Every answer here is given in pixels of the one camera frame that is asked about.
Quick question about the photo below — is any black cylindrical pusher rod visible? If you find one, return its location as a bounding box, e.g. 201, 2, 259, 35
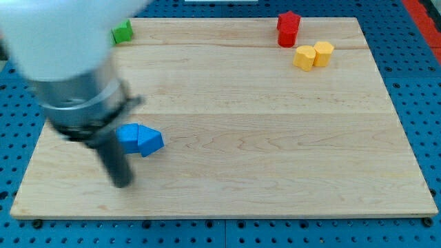
90, 132, 134, 188

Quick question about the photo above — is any blue cube block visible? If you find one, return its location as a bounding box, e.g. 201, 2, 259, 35
116, 123, 139, 154

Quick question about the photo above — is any blue triangular block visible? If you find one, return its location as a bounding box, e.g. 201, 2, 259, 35
138, 125, 164, 157

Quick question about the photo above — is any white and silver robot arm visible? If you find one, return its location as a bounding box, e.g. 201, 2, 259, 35
1, 0, 147, 188

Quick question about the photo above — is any green block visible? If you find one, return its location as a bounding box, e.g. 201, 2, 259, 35
111, 19, 133, 45

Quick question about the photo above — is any light wooden board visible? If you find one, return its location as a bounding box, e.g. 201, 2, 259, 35
10, 17, 438, 220

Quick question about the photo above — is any yellow heart block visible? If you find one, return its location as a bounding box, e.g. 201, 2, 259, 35
293, 45, 316, 72

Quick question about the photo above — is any red cylinder block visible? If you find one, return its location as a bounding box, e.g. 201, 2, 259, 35
278, 25, 298, 48

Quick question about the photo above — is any red star block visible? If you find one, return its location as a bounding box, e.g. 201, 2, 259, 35
276, 10, 301, 30

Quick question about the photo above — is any yellow hexagon block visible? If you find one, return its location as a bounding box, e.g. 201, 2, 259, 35
313, 41, 334, 67

